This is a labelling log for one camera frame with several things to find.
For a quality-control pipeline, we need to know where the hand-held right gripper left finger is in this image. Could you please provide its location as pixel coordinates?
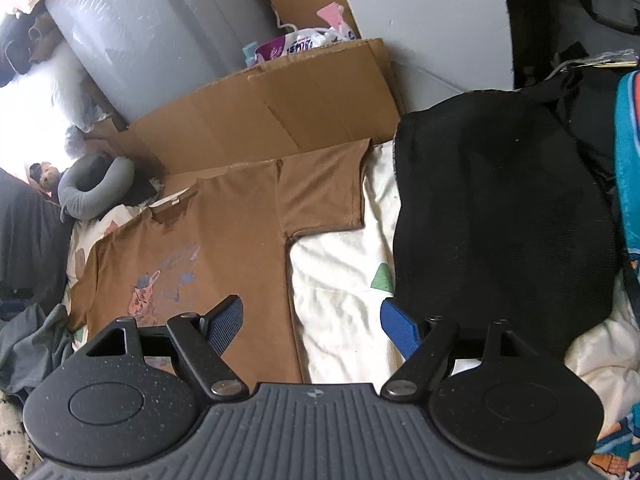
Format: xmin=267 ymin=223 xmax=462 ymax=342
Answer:
xmin=70 ymin=294 xmax=249 ymax=403

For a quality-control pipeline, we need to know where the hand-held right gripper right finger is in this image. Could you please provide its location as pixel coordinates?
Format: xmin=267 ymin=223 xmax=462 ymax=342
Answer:
xmin=381 ymin=298 xmax=566 ymax=403

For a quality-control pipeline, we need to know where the brown printed t-shirt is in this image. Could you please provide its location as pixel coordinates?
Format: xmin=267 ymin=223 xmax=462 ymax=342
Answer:
xmin=67 ymin=137 xmax=372 ymax=386

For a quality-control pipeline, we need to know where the cream bear print bed sheet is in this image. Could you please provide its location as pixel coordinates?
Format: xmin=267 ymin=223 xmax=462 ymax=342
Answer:
xmin=65 ymin=142 xmax=640 ymax=441

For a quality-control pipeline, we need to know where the black folded garment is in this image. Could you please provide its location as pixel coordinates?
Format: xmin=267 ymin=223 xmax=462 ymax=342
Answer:
xmin=392 ymin=89 xmax=621 ymax=361

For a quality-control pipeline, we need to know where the small black cloth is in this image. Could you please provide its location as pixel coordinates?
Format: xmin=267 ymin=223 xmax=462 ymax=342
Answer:
xmin=122 ymin=175 xmax=166 ymax=206

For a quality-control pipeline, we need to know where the grey neck pillow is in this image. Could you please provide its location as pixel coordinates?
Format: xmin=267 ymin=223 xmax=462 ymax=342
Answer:
xmin=57 ymin=152 xmax=136 ymax=221

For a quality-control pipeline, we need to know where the blue-grey denim garment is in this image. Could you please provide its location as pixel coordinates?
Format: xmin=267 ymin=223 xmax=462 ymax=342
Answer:
xmin=0 ymin=302 xmax=76 ymax=411

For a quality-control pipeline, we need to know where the dark grey blanket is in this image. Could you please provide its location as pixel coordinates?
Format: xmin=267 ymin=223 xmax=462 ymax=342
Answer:
xmin=0 ymin=167 xmax=76 ymax=311

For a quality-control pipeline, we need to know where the flattened cardboard sheet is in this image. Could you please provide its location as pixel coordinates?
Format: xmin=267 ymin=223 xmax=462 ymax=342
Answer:
xmin=82 ymin=37 xmax=407 ymax=186

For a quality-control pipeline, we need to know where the small teddy bear toy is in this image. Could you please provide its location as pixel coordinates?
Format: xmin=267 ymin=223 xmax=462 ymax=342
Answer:
xmin=27 ymin=160 xmax=66 ymax=196

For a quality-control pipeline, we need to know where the grey fluffy item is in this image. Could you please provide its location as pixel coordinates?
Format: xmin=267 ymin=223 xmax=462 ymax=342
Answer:
xmin=65 ymin=125 xmax=101 ymax=156

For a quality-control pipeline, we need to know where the white speckled fleece blanket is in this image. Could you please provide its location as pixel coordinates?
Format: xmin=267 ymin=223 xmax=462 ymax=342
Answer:
xmin=0 ymin=390 xmax=43 ymax=480

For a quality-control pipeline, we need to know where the blue cartoon print blanket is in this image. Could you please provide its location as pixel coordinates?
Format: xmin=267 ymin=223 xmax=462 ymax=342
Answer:
xmin=590 ymin=70 xmax=640 ymax=480

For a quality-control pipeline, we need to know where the white pillow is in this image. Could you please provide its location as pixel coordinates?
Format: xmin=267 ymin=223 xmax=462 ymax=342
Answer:
xmin=30 ymin=42 xmax=108 ymax=131

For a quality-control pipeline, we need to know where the white purple detergent bag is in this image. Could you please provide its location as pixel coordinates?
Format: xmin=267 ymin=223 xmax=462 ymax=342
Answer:
xmin=255 ymin=27 xmax=358 ymax=63

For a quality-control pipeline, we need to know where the grey plastic-wrapped mattress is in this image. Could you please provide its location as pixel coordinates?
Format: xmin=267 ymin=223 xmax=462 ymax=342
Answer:
xmin=44 ymin=0 xmax=281 ymax=121

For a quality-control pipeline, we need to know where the pink patterned packet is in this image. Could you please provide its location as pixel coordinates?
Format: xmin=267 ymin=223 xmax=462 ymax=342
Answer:
xmin=316 ymin=2 xmax=351 ymax=31

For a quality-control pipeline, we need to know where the clear packet with chopsticks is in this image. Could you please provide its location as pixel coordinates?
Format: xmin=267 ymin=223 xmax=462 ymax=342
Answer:
xmin=555 ymin=49 xmax=640 ymax=71

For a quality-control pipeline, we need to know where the dark clothing pile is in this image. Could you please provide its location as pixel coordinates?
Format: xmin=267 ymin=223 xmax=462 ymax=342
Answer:
xmin=0 ymin=10 xmax=63 ymax=88

